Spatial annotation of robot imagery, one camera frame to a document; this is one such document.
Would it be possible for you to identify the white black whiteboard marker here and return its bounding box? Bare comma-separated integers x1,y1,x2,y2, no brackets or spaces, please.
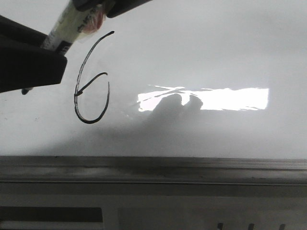
21,0,108,95

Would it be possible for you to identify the grey cabinet below whiteboard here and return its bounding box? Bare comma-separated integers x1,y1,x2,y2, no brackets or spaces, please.
0,182,307,230

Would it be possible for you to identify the white whiteboard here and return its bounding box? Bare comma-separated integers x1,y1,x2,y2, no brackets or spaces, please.
0,0,307,184

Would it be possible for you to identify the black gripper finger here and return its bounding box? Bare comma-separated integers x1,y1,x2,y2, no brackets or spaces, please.
72,0,151,18
0,16,67,93

